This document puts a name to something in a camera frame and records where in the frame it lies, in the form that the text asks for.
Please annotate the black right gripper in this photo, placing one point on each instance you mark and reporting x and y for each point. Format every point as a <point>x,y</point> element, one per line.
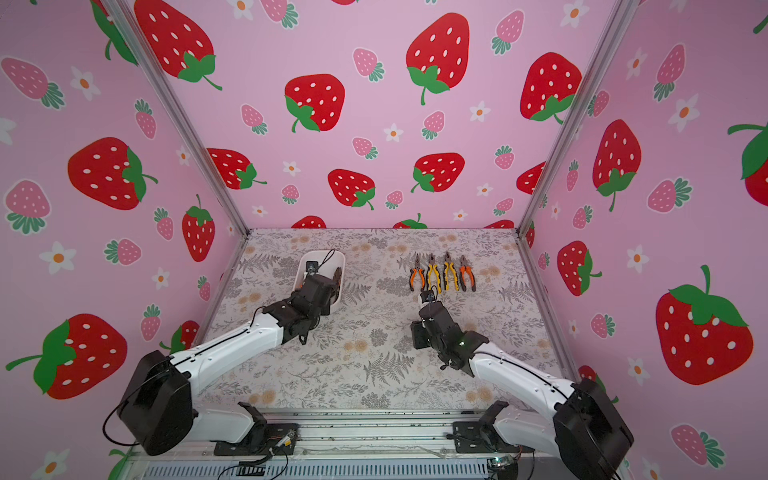
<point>432,309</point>

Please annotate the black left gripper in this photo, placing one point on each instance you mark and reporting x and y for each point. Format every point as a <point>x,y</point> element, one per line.
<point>326,310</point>

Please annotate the white plastic storage box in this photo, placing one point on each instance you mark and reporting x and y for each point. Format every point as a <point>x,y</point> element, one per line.
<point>329,264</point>

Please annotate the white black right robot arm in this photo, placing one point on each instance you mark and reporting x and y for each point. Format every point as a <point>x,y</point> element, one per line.
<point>575,422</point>

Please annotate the yellow black handled pliers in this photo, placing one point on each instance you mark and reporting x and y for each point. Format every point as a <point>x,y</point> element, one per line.
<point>450,275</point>

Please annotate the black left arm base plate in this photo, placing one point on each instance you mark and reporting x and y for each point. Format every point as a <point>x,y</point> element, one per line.
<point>277,437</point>

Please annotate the aluminium rail frame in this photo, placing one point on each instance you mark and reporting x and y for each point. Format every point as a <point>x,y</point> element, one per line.
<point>370,432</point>

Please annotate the orange handled pliers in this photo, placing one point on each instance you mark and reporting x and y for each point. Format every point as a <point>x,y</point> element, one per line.
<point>466,275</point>

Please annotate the orange black pliers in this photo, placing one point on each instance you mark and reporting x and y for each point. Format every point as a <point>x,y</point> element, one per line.
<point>417,279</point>

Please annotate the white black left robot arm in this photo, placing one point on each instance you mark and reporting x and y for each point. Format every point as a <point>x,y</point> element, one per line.
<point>159,405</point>

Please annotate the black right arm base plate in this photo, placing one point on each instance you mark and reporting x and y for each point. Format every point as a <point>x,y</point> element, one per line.
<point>473,437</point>

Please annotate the floral patterned table mat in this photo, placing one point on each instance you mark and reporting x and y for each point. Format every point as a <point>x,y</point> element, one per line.
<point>361,357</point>

